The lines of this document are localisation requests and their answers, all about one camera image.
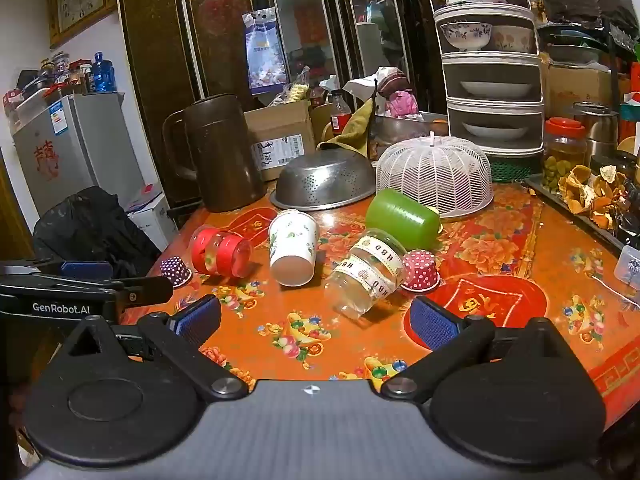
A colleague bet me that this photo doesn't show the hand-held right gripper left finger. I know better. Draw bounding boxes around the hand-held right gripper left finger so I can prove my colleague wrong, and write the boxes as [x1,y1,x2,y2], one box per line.
[61,294,249,404]

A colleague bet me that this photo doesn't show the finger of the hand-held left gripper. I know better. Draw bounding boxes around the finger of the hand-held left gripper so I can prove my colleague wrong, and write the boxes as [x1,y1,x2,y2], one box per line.
[116,275,175,309]
[0,258,115,284]

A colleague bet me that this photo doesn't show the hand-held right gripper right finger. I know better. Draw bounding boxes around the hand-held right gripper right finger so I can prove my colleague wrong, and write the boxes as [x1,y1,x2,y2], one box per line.
[379,295,577,403]

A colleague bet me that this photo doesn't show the clear plastic cup patterned bands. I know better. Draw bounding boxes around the clear plastic cup patterned bands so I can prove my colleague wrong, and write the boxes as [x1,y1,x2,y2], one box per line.
[324,228,407,320]

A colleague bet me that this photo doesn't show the purple polka dot paper cup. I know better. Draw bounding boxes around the purple polka dot paper cup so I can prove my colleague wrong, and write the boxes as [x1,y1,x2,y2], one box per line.
[158,255,193,288]

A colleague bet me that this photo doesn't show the red polka dot paper cup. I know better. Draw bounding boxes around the red polka dot paper cup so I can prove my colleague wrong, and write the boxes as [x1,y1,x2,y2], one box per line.
[399,249,441,293]

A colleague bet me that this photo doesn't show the red transparent plastic cup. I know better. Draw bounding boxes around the red transparent plastic cup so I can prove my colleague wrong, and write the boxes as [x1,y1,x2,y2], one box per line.
[188,225,253,280]

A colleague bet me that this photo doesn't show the green plastic cup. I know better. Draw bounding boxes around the green plastic cup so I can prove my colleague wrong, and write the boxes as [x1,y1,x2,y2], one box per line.
[364,188,441,251]

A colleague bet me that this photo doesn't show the white floral paper cup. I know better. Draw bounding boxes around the white floral paper cup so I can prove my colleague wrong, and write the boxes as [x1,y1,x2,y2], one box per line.
[268,208,320,288]

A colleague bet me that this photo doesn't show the black plastic bag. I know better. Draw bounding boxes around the black plastic bag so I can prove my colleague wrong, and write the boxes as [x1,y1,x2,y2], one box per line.
[32,185,162,279]

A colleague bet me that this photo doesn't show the white cardboard box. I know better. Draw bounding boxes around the white cardboard box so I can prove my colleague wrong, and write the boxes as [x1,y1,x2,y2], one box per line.
[124,187,179,252]

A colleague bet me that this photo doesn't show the orange floral tablecloth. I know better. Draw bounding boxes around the orange floral tablecloth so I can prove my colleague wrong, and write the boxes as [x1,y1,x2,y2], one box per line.
[120,180,640,432]

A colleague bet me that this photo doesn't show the grey refrigerator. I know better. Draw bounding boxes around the grey refrigerator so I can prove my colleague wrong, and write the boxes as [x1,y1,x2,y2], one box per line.
[12,92,146,217]

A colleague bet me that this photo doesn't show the brown plastic pitcher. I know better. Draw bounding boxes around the brown plastic pitcher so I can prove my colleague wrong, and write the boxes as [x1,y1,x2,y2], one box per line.
[162,93,266,214]

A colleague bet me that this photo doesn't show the white plastic mesh food cover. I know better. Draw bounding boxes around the white plastic mesh food cover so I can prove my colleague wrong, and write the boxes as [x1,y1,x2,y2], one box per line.
[375,131,495,220]

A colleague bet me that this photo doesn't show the green plastic basket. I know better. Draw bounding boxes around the green plastic basket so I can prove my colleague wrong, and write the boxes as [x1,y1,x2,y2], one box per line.
[487,157,544,184]

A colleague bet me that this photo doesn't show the dark metal tray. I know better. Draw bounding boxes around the dark metal tray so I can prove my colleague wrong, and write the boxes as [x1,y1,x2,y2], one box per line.
[524,172,627,249]

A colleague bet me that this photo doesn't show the metal colander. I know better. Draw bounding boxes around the metal colander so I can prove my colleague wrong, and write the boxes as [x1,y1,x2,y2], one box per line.
[269,152,377,211]

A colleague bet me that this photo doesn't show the group of jars and bottles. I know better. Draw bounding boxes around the group of jars and bottles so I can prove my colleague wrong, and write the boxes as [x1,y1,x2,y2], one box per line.
[2,57,94,113]

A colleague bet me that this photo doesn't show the blue water bottle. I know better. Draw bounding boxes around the blue water bottle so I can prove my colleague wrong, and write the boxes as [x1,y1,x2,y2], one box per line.
[91,51,117,94]

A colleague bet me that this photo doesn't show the metal basin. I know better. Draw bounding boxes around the metal basin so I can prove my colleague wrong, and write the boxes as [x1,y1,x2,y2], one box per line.
[372,111,450,146]

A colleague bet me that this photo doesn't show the white plate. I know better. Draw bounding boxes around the white plate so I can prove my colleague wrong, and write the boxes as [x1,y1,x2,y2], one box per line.
[458,80,534,100]
[462,122,530,141]

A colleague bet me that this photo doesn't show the cardboard box with label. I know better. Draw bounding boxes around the cardboard box with label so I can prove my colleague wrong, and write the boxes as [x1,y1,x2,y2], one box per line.
[243,99,317,182]

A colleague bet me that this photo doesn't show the clear plastic container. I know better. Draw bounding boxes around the clear plastic container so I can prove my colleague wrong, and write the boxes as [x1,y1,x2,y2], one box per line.
[612,244,640,291]

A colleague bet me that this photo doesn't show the pile of dried orange peels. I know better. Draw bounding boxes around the pile of dried orange peels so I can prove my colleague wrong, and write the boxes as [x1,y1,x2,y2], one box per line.
[557,163,629,231]

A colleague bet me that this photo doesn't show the pickle jar red lid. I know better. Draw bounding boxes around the pickle jar red lid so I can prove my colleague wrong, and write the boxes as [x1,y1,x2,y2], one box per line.
[542,117,587,195]

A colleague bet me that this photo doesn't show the olive green cloth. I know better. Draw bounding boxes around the olive green cloth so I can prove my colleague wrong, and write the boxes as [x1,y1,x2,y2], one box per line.
[317,97,376,154]

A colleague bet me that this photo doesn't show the pink plastic bag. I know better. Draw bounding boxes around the pink plastic bag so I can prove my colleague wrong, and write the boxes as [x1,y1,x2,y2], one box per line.
[387,89,419,119]

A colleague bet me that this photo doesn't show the soda bottle red label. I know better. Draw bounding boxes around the soda bottle red label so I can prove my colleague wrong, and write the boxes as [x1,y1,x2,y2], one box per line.
[329,89,353,136]

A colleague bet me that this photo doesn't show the white plastic bag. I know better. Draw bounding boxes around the white plastic bag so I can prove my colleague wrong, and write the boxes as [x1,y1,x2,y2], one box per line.
[343,77,381,111]

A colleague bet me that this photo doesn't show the blue hanging plastic bag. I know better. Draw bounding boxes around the blue hanging plastic bag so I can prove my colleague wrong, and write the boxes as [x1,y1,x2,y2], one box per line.
[242,7,291,96]

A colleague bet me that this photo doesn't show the white tiered dish rack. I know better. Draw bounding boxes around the white tiered dish rack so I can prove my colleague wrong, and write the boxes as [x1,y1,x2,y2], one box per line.
[424,0,546,157]

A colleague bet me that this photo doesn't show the large brown cardboard box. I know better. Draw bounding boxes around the large brown cardboard box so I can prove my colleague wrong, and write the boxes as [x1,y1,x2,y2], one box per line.
[547,62,632,119]

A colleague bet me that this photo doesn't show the blue floral bowl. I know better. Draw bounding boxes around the blue floral bowl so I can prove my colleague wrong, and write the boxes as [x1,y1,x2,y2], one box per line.
[439,21,494,52]

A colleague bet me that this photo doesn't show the orange floral bowl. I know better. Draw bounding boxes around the orange floral bowl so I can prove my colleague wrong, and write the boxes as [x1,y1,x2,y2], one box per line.
[492,24,536,54]

